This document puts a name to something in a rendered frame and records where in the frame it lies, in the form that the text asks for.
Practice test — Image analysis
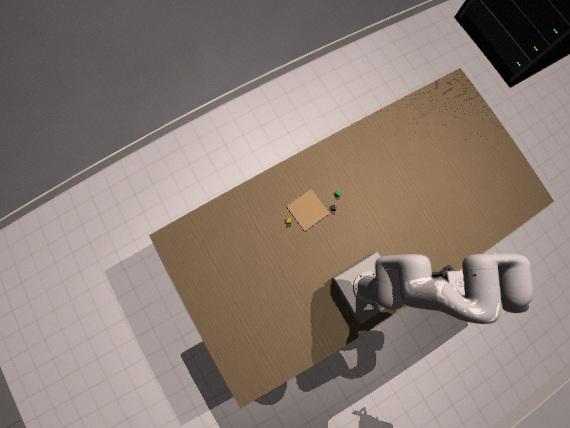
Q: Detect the tan square mat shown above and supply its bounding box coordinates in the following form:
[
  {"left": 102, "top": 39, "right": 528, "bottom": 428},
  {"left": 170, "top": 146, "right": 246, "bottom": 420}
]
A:
[{"left": 286, "top": 189, "right": 330, "bottom": 231}]

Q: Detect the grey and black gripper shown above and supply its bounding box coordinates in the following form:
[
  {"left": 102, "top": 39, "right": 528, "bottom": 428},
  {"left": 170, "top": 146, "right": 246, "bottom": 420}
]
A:
[{"left": 432, "top": 265, "right": 465, "bottom": 296}]

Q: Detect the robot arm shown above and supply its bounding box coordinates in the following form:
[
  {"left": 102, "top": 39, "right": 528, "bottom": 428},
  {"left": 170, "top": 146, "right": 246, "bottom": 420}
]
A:
[{"left": 353, "top": 253, "right": 533, "bottom": 324}]

